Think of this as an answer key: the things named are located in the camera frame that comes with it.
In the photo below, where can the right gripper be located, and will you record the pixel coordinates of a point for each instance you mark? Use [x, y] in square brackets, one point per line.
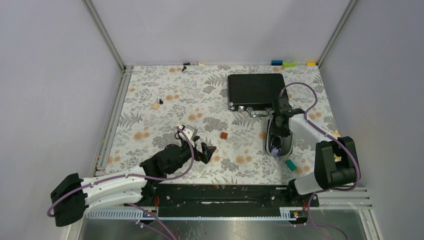
[284, 110]

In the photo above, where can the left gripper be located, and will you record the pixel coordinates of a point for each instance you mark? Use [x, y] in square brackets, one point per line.
[199, 151]

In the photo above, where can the lilac folding umbrella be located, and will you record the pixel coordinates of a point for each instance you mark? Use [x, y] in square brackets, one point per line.
[275, 146]

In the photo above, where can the black zippered case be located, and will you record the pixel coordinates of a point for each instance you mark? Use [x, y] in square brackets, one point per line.
[287, 141]

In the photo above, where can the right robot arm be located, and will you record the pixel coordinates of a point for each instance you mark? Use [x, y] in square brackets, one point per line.
[335, 162]

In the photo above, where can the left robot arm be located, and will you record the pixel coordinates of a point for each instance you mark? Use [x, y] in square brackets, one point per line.
[75, 197]

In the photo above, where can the red-brown wooden block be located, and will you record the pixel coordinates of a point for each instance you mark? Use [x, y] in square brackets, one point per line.
[224, 135]

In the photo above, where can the black aluminium briefcase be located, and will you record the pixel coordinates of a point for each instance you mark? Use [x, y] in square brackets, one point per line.
[255, 91]

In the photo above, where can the green block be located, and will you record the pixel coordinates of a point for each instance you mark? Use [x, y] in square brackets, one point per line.
[289, 64]

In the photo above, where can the blue block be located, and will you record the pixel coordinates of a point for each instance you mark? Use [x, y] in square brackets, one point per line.
[276, 63]

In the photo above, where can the teal block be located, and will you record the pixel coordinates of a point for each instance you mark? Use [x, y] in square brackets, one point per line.
[291, 165]

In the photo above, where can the beige wooden block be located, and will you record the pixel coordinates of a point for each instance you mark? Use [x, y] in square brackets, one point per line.
[156, 106]

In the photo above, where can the floral table mat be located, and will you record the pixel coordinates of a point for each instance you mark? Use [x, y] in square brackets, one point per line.
[198, 97]

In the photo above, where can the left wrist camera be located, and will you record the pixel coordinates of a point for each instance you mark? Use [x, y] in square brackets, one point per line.
[187, 133]

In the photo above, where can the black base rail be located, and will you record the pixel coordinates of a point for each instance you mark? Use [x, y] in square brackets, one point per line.
[223, 200]

